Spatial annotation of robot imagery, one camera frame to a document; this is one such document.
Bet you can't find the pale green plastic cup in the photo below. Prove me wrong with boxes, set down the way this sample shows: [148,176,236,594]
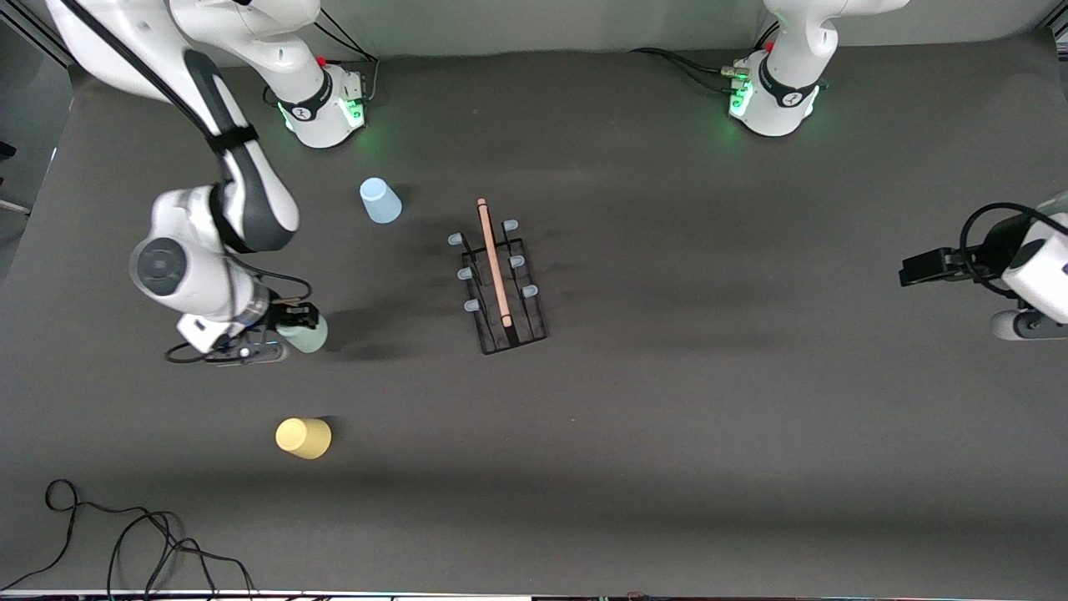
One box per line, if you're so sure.
[275,313,330,355]

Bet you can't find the yellow plastic cup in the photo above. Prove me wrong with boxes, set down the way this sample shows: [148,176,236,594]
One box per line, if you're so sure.
[275,417,332,461]

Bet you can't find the black wire cup holder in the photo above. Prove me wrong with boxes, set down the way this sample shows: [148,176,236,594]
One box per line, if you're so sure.
[447,198,549,356]

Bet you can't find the light blue plastic cup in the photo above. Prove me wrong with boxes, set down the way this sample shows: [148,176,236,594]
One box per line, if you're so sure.
[360,178,403,225]

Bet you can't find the loose black cable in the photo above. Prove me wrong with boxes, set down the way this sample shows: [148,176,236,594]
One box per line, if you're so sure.
[0,478,256,598]

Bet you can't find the black right arm base cables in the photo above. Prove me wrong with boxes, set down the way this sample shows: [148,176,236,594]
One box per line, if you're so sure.
[263,7,381,108]

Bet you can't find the black arm base cables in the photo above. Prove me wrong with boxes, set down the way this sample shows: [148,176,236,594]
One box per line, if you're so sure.
[630,23,781,94]
[263,7,381,108]

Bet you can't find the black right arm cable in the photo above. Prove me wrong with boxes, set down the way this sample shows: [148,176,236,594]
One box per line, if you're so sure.
[57,0,314,365]

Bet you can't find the black left arm base cables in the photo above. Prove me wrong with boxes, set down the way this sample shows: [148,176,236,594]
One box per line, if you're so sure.
[630,23,781,94]

